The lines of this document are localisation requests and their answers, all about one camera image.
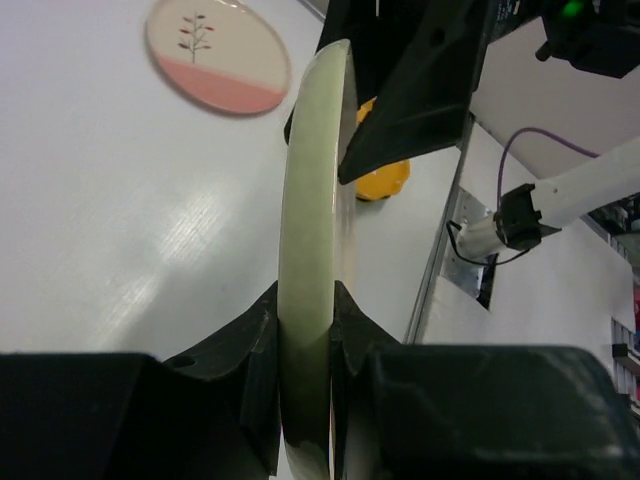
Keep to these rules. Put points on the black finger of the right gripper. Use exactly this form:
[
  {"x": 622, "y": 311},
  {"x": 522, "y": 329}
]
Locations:
[
  {"x": 367, "y": 76},
  {"x": 426, "y": 58}
]

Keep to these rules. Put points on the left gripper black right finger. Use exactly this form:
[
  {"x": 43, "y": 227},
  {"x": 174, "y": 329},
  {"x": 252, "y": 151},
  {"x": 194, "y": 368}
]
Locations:
[{"x": 471, "y": 411}]

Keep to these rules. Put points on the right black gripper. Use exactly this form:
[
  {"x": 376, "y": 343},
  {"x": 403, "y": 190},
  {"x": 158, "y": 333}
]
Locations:
[{"x": 598, "y": 37}]

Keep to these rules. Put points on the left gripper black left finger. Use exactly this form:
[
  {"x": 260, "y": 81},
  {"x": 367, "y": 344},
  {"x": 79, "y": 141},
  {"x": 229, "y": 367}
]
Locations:
[{"x": 209, "y": 412}]

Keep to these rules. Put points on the orange dotted plate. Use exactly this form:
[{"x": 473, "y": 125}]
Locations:
[{"x": 383, "y": 182}]

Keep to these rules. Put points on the white pink floral plate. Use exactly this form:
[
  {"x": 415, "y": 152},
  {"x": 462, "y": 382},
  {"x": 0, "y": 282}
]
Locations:
[{"x": 221, "y": 54}]

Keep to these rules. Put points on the cream round plate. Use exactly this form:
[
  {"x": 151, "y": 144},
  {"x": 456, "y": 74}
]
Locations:
[{"x": 315, "y": 251}]

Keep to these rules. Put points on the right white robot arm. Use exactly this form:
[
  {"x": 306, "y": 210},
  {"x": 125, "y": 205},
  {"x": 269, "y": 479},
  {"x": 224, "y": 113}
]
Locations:
[{"x": 529, "y": 213}]

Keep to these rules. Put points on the white foreground cover board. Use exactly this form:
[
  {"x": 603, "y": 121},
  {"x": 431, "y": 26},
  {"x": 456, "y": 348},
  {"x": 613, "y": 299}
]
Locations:
[{"x": 568, "y": 290}]

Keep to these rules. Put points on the front aluminium frame rail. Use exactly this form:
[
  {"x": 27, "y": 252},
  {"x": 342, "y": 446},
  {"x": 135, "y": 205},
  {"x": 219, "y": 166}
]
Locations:
[{"x": 419, "y": 315}]

